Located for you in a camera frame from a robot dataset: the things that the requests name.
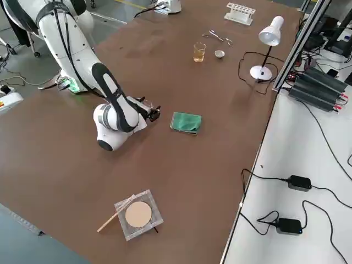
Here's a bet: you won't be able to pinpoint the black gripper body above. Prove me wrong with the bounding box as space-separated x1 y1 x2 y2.
145 108 161 123

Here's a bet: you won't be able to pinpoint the green folded cloth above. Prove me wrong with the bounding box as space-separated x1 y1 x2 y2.
169 111 203 136

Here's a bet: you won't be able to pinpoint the glass beaker with yellow liquid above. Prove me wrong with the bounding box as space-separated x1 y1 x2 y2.
192 41 207 63

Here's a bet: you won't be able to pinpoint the metal crucible tongs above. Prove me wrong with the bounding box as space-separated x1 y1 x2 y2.
202 29 234 46

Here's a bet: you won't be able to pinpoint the thin wooden stick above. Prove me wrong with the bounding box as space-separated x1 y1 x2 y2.
96 194 138 233

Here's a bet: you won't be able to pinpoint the white test tube rack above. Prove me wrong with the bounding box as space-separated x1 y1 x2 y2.
224 2 257 26

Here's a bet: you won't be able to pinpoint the white machine housing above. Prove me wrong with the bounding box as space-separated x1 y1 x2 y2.
0 92 28 116

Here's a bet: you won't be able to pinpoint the black office chair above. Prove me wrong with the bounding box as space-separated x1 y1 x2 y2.
0 0 42 59

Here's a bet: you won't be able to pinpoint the white desk lamp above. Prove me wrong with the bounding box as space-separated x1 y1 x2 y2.
249 15 285 81

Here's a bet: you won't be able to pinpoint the black power supply unit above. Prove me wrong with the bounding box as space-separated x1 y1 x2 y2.
288 65 349 113

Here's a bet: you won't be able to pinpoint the black power adapter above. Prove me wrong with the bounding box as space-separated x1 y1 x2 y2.
275 217 304 236
288 174 312 192

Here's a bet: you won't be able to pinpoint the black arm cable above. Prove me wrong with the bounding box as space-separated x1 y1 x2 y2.
53 2 107 100

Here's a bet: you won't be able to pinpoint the black lamp cable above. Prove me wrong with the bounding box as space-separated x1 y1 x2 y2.
238 51 280 96

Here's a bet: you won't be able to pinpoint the black adapter cable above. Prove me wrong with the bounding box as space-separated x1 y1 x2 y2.
241 168 352 207
257 200 352 264

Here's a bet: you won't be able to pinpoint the aluminium frame post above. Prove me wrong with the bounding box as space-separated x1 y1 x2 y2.
271 0 332 92

